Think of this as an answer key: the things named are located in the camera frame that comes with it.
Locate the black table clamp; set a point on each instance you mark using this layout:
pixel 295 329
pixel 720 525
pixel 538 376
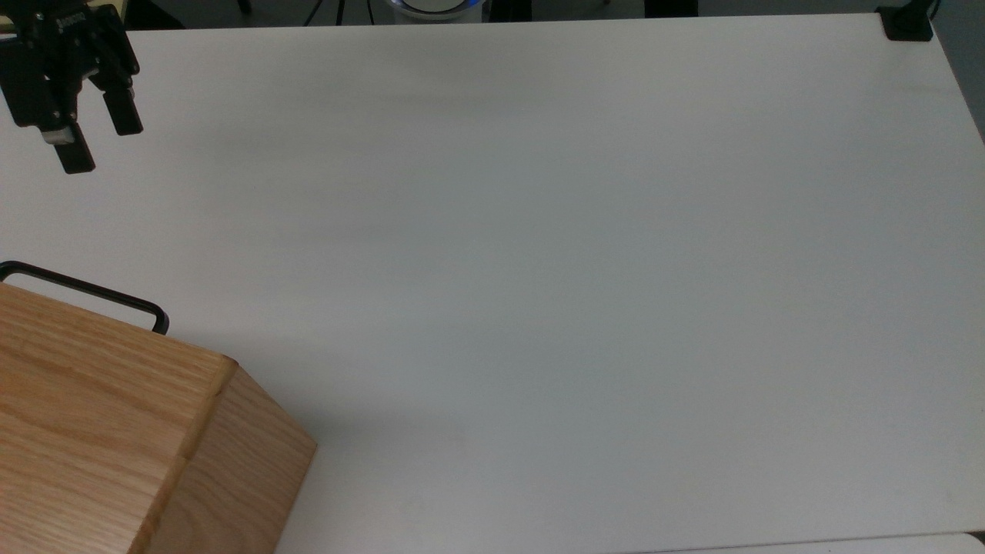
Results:
pixel 906 23

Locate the wooden drawer cabinet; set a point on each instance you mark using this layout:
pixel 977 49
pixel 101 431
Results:
pixel 92 431

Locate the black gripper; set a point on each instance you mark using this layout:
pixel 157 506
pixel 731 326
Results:
pixel 65 31

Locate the black tripod legs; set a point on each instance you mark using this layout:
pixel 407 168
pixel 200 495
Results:
pixel 327 9

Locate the white adjoining table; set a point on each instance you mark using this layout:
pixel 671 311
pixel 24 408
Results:
pixel 846 545

